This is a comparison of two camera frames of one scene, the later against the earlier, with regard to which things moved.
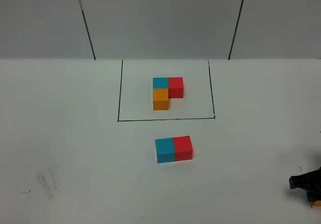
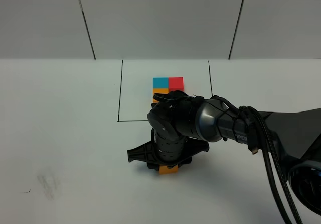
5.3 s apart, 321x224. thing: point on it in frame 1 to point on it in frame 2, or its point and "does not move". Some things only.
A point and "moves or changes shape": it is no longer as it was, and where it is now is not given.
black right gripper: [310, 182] to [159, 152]
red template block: [175, 87] does not move
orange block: [317, 203] moves or changes shape
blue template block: [160, 83] does not move
